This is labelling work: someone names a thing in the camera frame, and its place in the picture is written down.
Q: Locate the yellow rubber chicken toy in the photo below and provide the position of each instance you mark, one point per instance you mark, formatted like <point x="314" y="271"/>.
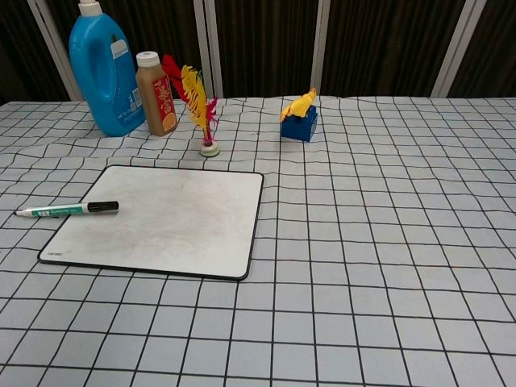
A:
<point x="300" y="105"/>

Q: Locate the white black-checked tablecloth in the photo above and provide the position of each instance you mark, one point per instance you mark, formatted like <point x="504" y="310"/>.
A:
<point x="363" y="242"/>

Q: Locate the whiteboard marker with black cap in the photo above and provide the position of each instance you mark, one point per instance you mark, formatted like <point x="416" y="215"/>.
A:
<point x="60" y="211"/>

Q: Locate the dark folding screen white frames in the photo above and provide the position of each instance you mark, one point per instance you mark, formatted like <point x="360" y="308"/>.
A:
<point x="262" y="40"/>

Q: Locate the white rectangular board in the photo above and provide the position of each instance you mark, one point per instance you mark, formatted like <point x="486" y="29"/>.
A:
<point x="161" y="230"/>

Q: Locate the blue toy block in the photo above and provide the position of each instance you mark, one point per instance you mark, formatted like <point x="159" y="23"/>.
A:
<point x="300" y="130"/>

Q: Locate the brown juice bottle white cap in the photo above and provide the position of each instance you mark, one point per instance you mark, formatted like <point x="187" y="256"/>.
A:
<point x="157" y="105"/>

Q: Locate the blue detergent bottle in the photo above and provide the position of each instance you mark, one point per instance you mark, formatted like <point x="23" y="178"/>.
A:
<point x="92" y="84"/>

